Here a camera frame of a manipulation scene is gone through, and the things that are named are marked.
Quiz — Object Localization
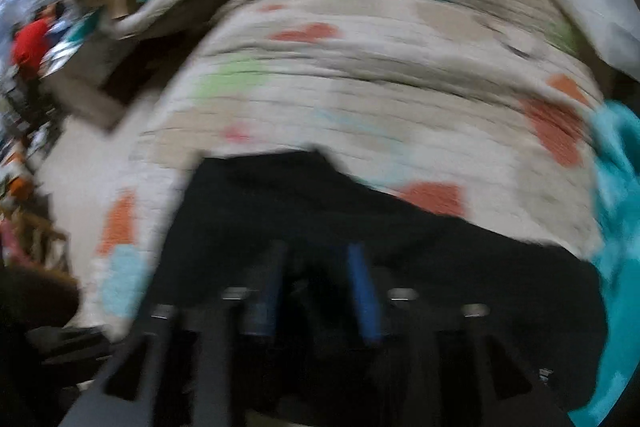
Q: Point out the turquoise cloth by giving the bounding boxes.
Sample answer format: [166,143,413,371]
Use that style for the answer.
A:
[567,101,640,427]

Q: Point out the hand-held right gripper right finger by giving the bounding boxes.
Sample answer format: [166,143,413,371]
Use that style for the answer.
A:
[345,243,576,427]

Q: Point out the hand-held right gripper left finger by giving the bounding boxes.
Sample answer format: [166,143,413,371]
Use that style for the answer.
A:
[65,241,290,427]

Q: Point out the wooden chair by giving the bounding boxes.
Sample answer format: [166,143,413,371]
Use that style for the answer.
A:
[2,207,71,275]

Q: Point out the white pillow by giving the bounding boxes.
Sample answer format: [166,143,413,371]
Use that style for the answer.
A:
[520,0,640,82]

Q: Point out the black pants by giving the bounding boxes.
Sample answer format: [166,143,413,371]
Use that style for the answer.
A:
[131,150,608,418]

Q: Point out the patchwork printed blanket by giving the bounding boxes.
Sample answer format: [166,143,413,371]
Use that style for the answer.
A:
[80,0,608,338]

